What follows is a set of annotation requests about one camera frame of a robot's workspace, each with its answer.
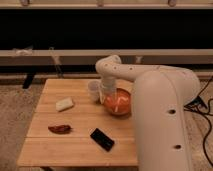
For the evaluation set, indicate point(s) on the clear plastic cup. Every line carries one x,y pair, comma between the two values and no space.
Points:
93,90

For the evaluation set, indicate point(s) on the long wooden bench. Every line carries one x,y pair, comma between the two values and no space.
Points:
41,61

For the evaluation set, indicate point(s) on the orange ceramic bowl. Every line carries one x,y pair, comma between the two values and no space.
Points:
120,104

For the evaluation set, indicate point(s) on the dried red chili pepper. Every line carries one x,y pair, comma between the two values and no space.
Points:
60,129

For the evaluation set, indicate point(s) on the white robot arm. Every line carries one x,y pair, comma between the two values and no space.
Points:
159,94

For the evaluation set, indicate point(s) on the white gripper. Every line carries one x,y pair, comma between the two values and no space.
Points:
107,86

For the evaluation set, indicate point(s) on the wooden table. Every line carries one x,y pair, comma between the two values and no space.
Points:
77,148

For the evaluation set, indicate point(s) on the black rectangular phone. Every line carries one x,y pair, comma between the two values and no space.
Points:
102,139

